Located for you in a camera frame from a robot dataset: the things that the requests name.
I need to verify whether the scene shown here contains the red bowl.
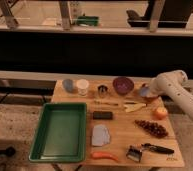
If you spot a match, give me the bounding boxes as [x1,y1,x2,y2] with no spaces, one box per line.
[141,84,159,100]

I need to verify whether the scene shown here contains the metal brush tool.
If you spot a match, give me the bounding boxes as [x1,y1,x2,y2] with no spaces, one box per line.
[126,146,142,162]

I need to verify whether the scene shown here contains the white cup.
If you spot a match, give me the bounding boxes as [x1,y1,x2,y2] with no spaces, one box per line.
[76,79,89,96]

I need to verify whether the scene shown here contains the wooden table board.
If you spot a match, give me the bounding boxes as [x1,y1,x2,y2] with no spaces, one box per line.
[52,80,184,168]

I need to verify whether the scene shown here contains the green box on shelf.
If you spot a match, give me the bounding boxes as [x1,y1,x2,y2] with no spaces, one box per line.
[76,15,99,26]

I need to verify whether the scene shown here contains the bunch of dark grapes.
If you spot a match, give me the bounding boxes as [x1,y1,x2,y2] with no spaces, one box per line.
[135,120,168,138]

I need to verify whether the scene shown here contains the orange apple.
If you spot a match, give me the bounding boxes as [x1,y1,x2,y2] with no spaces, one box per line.
[154,107,168,120]

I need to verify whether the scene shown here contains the black handled peeler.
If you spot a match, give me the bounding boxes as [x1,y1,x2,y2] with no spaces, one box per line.
[141,143,175,154]

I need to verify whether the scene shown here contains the black rectangular block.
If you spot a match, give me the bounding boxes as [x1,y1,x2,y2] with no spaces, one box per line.
[93,111,113,120]

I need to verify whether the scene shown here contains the small metal cup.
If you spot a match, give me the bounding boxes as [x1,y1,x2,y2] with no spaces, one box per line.
[98,85,108,98]

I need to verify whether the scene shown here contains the light blue cloth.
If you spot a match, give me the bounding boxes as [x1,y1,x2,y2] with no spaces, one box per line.
[92,124,110,147]

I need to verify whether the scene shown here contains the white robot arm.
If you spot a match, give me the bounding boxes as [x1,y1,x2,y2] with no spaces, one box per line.
[142,70,193,121]

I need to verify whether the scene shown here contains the orange carrot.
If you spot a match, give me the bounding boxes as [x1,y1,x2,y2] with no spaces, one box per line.
[91,152,119,162]

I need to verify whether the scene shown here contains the green plastic tray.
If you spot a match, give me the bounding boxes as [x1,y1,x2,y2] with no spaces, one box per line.
[29,102,87,163]

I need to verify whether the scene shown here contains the thin wooden stick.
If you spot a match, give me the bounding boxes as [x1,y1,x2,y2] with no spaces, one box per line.
[94,101,118,106]

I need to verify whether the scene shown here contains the purple bowl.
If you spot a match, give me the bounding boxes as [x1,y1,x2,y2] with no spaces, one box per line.
[113,77,134,95]

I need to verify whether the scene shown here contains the blue sponge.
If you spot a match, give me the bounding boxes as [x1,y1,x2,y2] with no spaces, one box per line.
[139,87,149,97]

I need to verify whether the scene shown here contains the blue cup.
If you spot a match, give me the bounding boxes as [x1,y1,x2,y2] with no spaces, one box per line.
[62,79,73,93]

